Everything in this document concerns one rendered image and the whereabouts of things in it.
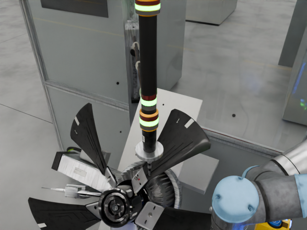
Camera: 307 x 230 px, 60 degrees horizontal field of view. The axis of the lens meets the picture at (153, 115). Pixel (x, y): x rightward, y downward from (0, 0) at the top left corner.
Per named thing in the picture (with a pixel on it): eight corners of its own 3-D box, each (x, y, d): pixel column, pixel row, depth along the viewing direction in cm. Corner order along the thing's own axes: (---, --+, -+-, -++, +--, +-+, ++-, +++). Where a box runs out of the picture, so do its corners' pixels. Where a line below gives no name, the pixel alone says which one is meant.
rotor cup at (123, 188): (108, 211, 94) (86, 221, 82) (120, 173, 95) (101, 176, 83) (143, 230, 89) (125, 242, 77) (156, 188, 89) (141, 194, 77)
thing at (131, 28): (125, 39, 119) (124, 20, 114) (141, 39, 119) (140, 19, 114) (126, 48, 110) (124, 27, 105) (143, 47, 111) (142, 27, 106)
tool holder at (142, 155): (134, 138, 71) (132, 108, 65) (160, 136, 72) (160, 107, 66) (136, 163, 64) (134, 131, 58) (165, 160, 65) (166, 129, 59)
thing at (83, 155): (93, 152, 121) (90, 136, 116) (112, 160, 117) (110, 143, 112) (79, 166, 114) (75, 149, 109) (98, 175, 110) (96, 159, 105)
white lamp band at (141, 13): (134, 9, 49) (134, 5, 48) (158, 8, 49) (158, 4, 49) (136, 16, 45) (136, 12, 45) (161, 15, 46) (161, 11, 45)
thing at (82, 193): (119, 200, 97) (43, 190, 109) (119, 194, 97) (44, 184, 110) (115, 201, 95) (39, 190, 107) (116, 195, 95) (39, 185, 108)
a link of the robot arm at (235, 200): (272, 212, 43) (219, 219, 43) (260, 231, 51) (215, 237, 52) (255, 168, 48) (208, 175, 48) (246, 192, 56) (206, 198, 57)
